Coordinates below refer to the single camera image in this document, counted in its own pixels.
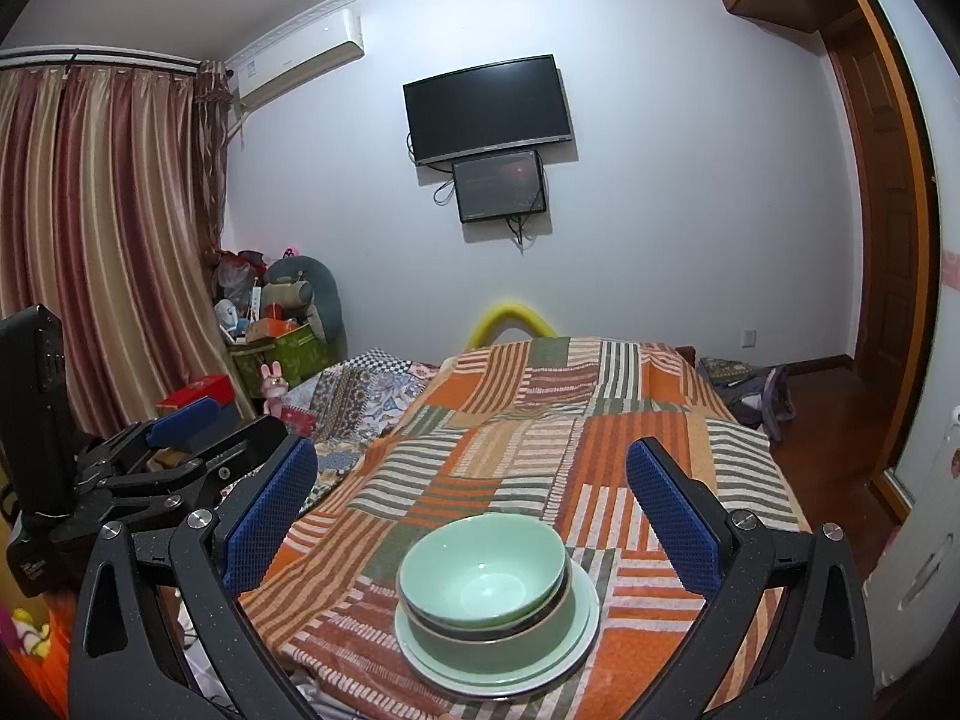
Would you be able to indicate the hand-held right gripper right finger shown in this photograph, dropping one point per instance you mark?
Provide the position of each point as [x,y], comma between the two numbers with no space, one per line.
[675,517]

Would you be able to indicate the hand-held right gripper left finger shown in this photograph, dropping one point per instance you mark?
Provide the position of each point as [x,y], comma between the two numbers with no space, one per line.
[270,517]

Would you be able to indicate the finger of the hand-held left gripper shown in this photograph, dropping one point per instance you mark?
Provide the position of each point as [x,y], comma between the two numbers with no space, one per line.
[240,446]
[184,416]

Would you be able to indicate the white plate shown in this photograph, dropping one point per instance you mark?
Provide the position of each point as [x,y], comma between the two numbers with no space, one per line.
[592,615]

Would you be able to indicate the white bowl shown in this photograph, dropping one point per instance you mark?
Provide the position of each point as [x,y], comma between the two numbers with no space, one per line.
[559,598]

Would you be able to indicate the green plate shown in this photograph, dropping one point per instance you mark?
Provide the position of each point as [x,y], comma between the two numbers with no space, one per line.
[581,634]

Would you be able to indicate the green bowl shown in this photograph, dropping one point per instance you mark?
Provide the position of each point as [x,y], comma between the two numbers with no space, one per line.
[480,562]

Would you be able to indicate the red box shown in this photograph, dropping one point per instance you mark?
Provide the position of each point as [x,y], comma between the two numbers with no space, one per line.
[199,390]

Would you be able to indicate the pink bunny toy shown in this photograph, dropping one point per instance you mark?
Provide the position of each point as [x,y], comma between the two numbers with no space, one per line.
[274,386]

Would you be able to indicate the green cardboard box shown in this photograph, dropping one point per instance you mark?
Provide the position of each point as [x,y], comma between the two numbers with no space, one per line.
[281,356]

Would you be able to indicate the orange box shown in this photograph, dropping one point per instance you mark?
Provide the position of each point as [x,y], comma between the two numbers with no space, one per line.
[270,328]

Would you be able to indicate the patterned quilt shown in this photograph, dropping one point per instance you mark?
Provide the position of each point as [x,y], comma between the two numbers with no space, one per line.
[360,397]

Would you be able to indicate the dark bag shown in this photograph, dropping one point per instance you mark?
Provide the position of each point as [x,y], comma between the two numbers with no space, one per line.
[750,390]

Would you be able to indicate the red plastic bag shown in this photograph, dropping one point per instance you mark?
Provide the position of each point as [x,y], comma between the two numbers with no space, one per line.
[236,270]

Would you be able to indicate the striped patchwork blanket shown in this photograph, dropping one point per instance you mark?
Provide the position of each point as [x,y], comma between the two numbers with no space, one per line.
[525,427]

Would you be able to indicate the striped brown curtain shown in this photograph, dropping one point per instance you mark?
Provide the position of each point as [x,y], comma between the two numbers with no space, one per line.
[112,240]

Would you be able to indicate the small colourful toy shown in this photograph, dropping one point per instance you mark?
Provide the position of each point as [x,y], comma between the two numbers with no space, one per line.
[30,634]

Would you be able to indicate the orange cloth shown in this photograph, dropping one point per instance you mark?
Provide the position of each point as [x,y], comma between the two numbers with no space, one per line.
[49,664]

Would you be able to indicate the white plastic board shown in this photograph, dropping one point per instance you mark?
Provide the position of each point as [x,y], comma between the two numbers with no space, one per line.
[922,540]

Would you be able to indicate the yellow foam tube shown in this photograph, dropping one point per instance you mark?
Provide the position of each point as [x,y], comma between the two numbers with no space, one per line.
[510,313]

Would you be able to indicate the wooden door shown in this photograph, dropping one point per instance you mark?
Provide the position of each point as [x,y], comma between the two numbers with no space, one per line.
[877,240]

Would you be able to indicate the curtain rod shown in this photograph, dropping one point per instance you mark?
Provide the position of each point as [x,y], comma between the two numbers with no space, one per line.
[97,58]

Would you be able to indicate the white air conditioner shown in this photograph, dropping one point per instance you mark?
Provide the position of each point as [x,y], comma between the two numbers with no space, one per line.
[300,52]

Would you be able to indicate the small black wall monitor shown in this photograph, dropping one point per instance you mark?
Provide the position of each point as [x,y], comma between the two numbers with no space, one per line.
[499,187]

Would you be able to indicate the black wall television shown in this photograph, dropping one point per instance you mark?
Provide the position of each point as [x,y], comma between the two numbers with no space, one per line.
[487,109]

